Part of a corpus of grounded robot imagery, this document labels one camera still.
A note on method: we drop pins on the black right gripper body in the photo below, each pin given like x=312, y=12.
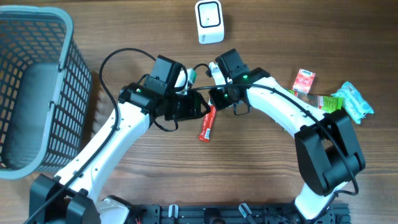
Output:
x=222, y=98

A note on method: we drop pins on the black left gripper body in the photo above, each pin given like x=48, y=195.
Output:
x=184, y=107

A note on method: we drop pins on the red Nescafe coffee stick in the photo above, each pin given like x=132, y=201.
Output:
x=208, y=124

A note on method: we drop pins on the orange Kleenex tissue pack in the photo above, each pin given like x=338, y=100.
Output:
x=303, y=81

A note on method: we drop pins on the green snack bag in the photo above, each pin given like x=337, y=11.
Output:
x=325, y=103

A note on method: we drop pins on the teal tissue pack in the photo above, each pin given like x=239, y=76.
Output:
x=353, y=102

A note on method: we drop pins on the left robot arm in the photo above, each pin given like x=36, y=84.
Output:
x=72, y=196

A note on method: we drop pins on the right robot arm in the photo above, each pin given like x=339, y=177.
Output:
x=328, y=152

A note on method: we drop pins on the white barcode scanner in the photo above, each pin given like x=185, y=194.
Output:
x=210, y=24

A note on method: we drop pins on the grey plastic mesh basket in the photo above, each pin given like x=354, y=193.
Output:
x=45, y=91

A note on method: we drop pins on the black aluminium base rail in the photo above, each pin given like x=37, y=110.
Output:
x=270, y=213

